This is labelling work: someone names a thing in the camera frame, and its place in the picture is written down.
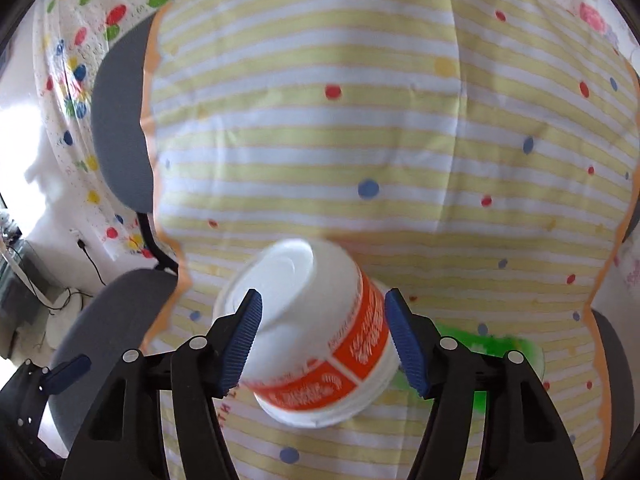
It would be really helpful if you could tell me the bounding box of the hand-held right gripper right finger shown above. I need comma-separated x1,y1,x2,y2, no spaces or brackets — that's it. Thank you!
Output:
384,288,583,480

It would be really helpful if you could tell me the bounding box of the black cable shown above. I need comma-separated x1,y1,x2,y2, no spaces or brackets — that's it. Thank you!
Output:
76,239,110,287

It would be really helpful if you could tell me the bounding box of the dark shelf unit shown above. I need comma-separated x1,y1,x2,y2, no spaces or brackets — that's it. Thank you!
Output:
0,237,53,333

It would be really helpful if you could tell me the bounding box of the white jar with orange label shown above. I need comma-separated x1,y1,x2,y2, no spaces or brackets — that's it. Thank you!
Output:
212,238,402,429

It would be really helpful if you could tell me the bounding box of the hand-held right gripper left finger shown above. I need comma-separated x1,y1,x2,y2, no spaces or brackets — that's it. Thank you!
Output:
62,289,263,480

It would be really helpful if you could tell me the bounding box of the green plastic bottle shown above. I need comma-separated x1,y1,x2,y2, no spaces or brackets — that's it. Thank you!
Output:
390,324,547,415

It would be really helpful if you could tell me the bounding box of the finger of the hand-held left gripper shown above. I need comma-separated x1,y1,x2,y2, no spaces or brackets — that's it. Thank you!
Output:
0,354,92,461

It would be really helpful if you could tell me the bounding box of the yellow striped dotted cloth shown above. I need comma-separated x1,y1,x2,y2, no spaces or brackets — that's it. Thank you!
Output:
140,0,640,480

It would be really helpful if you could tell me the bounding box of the polka dot sheet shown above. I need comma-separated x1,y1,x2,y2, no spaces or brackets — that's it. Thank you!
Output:
32,0,231,261

